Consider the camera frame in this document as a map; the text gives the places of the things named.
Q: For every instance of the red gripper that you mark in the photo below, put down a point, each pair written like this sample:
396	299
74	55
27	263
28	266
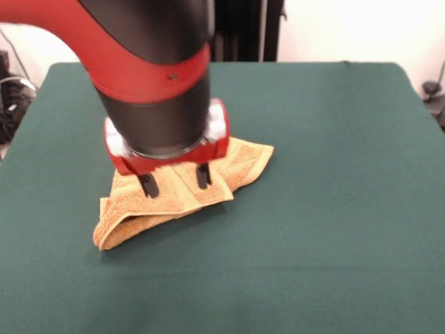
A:
208	151

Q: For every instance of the tan terry towel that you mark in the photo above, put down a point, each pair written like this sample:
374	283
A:
243	163

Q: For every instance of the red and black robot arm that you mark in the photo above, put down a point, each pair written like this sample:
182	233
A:
146	69

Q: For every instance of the dark green table cloth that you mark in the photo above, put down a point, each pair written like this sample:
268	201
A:
330	226

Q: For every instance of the black box with red light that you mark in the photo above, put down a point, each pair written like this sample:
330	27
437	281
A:
3	61

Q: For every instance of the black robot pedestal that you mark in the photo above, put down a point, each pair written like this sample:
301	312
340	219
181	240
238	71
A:
250	31

